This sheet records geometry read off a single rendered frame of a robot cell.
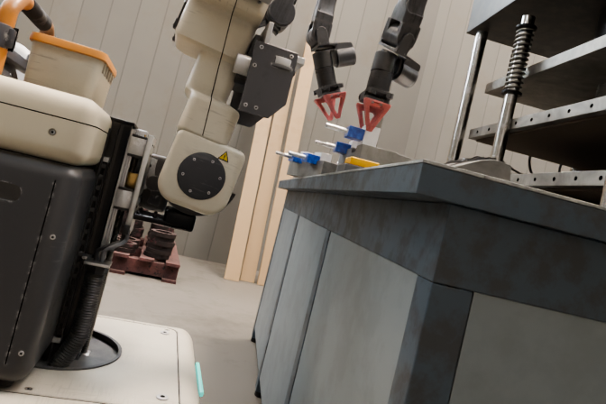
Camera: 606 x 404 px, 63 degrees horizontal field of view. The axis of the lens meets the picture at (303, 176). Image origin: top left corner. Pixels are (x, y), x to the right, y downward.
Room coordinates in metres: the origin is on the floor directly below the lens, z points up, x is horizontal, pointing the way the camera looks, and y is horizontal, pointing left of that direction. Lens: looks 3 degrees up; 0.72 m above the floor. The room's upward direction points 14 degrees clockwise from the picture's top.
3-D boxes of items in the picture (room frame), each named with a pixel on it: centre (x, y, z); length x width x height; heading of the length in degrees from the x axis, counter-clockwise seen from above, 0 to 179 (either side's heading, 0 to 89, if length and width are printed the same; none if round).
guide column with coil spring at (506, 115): (2.14, -0.80, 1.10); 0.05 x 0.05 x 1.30
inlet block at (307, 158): (1.50, 0.00, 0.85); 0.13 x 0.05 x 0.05; 114
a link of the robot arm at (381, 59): (1.23, -0.14, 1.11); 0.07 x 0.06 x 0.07; 124
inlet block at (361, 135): (1.22, -0.09, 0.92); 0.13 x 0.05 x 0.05; 97
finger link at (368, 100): (1.22, -0.13, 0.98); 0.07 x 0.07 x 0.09; 7
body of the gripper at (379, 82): (1.23, -0.13, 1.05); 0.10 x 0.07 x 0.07; 7
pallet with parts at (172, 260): (3.69, 1.15, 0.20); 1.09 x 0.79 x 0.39; 14
